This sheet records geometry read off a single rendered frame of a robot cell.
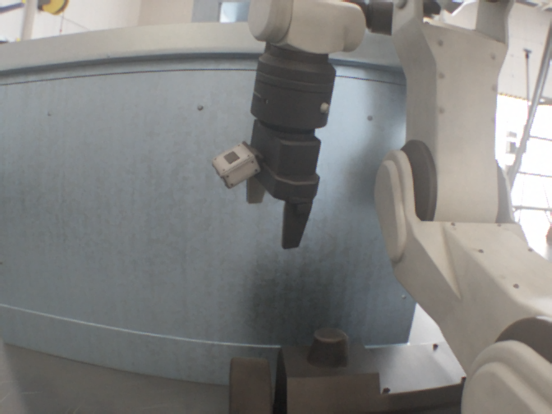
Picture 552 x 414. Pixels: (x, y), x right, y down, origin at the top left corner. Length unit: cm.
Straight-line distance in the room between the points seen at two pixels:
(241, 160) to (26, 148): 48
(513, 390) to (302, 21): 38
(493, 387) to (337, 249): 47
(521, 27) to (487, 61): 1229
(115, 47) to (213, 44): 17
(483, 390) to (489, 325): 10
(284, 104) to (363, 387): 32
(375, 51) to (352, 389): 49
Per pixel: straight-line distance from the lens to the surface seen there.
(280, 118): 44
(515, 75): 1230
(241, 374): 48
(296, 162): 46
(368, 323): 76
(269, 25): 42
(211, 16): 275
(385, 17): 88
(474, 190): 54
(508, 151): 994
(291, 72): 43
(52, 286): 85
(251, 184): 56
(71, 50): 74
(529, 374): 29
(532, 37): 1301
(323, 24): 44
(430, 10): 91
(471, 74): 56
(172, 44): 67
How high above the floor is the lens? 46
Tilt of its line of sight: 9 degrees down
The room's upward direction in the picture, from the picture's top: 3 degrees clockwise
